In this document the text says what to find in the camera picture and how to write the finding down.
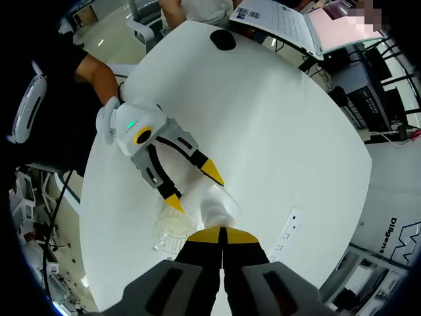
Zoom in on black cable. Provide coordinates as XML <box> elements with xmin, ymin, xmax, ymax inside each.
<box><xmin>42</xmin><ymin>169</ymin><xmax>73</xmax><ymax>297</ymax></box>

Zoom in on black computer mouse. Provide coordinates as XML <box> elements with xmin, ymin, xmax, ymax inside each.
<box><xmin>210</xmin><ymin>28</ymin><xmax>237</xmax><ymax>51</ymax></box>

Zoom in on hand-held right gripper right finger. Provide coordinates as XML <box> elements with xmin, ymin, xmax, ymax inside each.
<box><xmin>222</xmin><ymin>226</ymin><xmax>333</xmax><ymax>316</ymax></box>

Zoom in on white pump bottle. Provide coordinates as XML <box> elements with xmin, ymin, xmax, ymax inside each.
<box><xmin>180</xmin><ymin>183</ymin><xmax>241</xmax><ymax>231</ymax></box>

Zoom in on grey equipment cabinet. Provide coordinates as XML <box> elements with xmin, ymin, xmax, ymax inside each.
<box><xmin>330</xmin><ymin>74</ymin><xmax>401</xmax><ymax>134</ymax></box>

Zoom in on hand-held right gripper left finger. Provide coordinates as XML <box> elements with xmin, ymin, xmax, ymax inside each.
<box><xmin>98</xmin><ymin>226</ymin><xmax>224</xmax><ymax>316</ymax></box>

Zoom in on clear glass cup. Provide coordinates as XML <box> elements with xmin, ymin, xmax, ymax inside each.
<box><xmin>151</xmin><ymin>206</ymin><xmax>198</xmax><ymax>261</ymax></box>

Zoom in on person in black clothing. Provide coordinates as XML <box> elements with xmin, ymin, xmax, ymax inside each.
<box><xmin>9</xmin><ymin>32</ymin><xmax>109</xmax><ymax>175</ymax></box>

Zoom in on white laptop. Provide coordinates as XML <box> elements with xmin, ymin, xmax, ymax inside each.
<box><xmin>229</xmin><ymin>0</ymin><xmax>389</xmax><ymax>60</ymax></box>

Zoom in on white worn chest device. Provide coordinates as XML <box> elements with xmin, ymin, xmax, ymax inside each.
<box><xmin>6</xmin><ymin>61</ymin><xmax>47</xmax><ymax>144</ymax></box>

